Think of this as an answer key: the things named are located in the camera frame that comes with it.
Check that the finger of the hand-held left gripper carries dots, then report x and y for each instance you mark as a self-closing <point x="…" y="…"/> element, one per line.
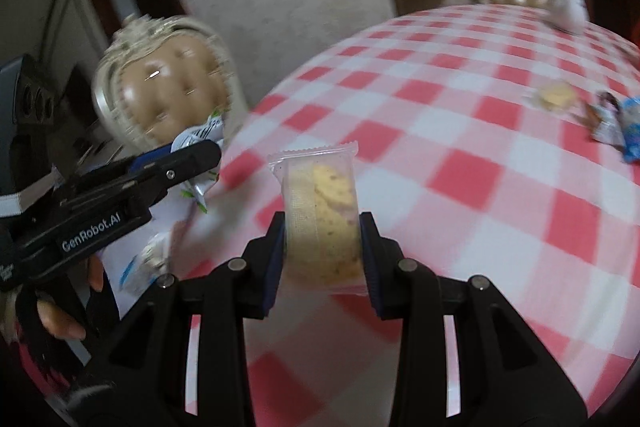
<point x="170" y="174"/>
<point x="150" y="158"/>

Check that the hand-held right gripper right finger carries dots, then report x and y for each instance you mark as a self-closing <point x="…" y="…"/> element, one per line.
<point x="371" y="262"/>

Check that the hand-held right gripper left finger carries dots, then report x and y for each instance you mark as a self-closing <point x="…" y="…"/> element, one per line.
<point x="275" y="262"/>

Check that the green white snack packet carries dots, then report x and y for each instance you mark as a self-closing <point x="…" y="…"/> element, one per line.
<point x="202" y="132"/>

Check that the clear cookie packet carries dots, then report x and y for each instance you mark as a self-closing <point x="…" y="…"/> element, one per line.
<point x="325" y="217"/>
<point x="552" y="96"/>

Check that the person's left hand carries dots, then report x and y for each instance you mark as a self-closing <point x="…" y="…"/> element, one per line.
<point x="62" y="319"/>

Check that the white blue snack packet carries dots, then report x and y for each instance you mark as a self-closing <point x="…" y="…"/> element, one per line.
<point x="142" y="264"/>

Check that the long pale biscuit packet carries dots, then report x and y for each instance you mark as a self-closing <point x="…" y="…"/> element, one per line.
<point x="607" y="133"/>

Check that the dark chocolate packet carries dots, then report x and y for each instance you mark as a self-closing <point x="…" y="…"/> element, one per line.
<point x="604" y="104"/>

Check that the blue pig print packet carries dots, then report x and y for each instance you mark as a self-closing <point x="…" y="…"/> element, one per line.
<point x="632" y="132"/>

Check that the white tissue holder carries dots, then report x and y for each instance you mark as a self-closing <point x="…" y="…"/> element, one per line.
<point x="567" y="9"/>

